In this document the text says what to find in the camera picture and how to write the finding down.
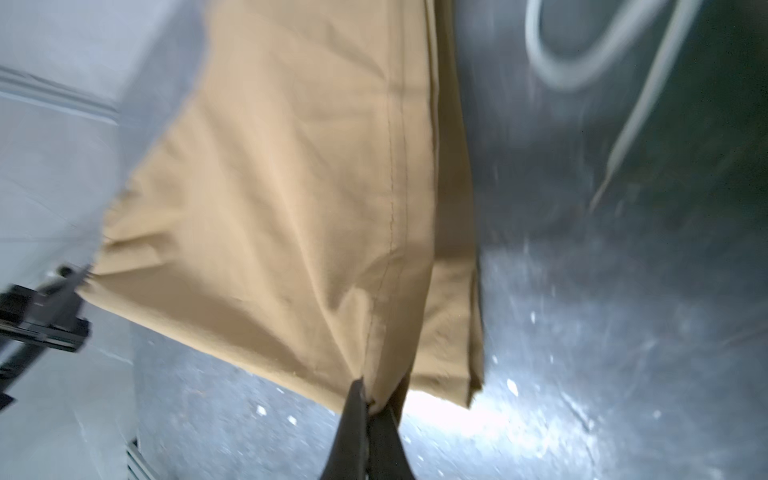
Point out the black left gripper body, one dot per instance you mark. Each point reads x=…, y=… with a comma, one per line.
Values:
x=34, y=321

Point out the tan khaki shorts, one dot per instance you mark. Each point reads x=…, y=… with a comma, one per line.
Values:
x=308, y=215

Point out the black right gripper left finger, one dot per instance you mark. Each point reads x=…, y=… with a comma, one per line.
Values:
x=348, y=456

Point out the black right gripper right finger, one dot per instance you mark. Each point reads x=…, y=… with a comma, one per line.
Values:
x=387, y=459

